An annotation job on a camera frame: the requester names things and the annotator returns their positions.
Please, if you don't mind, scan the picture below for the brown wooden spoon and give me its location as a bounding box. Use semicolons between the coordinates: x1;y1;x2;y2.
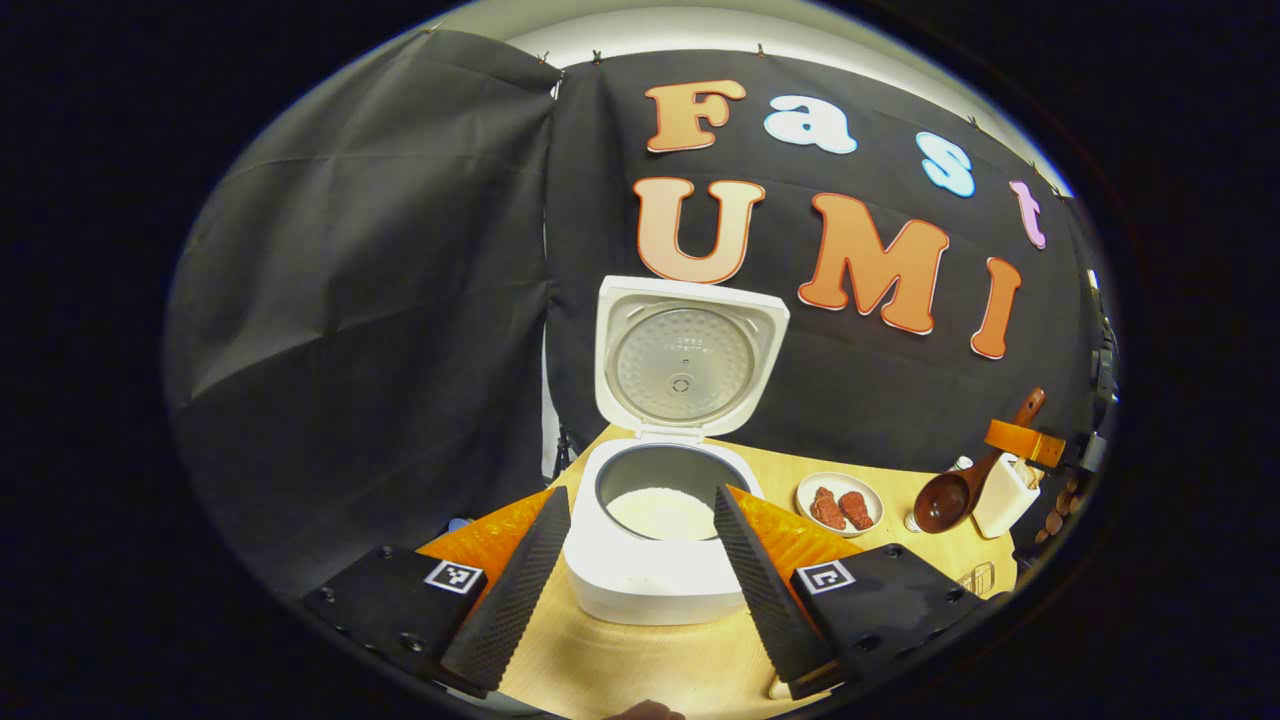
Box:
913;388;1047;534

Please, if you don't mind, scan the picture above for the white rice cooker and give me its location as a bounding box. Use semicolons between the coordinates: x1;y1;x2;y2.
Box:
563;276;791;626

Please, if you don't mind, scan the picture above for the white toaster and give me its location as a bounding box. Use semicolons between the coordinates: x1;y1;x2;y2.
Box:
972;452;1041;539

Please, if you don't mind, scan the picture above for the white round plate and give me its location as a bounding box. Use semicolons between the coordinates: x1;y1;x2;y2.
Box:
796;472;885;538

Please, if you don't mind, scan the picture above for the white rice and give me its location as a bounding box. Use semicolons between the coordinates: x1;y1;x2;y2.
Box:
606;487;719;542

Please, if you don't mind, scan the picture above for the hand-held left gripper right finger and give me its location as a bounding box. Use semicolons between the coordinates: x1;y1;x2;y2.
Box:
713;484;991;699

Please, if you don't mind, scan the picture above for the black backdrop cloth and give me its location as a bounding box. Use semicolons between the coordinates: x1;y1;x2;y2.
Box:
165;28;1116;601

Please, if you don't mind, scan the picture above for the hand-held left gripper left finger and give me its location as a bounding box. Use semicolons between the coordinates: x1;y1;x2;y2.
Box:
303;486;573;699

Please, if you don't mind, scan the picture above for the white drink bottle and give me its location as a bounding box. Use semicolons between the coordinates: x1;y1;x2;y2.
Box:
904;456;974;534

